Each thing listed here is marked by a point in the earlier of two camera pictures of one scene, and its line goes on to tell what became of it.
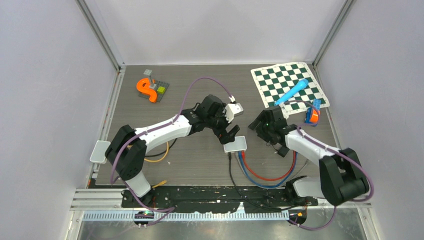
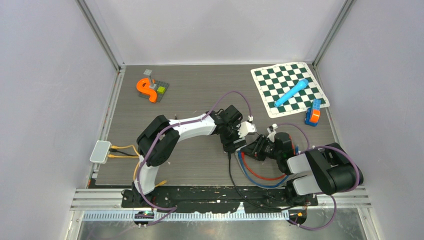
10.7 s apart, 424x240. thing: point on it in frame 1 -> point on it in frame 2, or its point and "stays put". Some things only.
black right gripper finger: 266,135 -> 256,156
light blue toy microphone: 302,84 stays put
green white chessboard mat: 273,81 stays put
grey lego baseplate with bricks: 160,87 stays put
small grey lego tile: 147,72 stays put
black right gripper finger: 253,125 -> 253,148
